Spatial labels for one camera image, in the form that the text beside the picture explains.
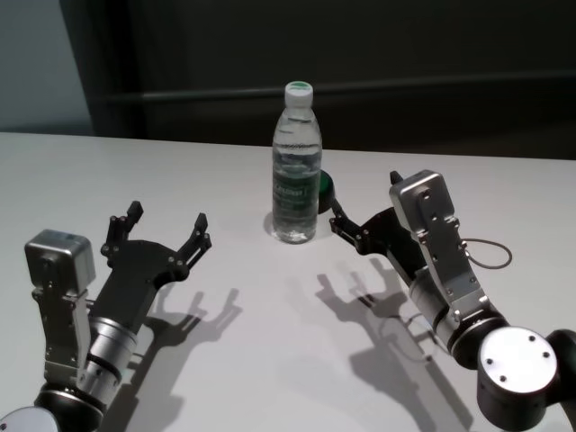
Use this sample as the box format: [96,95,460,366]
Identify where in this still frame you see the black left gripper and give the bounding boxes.
[92,201,212,332]

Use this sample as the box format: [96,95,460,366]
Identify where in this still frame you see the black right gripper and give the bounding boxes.
[328,170,428,284]

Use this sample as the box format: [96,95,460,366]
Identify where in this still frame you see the green button black base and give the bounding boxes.
[318,171,338,215]

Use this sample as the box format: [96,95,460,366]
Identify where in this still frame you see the clear plastic water bottle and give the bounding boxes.
[270,80,324,245]

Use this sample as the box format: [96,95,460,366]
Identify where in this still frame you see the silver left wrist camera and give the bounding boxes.
[24,229,98,383]

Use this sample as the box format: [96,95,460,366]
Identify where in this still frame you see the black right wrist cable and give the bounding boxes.
[458,237,513,271]

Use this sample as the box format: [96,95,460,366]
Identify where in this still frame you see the thin grey horizontal rail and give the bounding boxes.
[96,80,576,103]

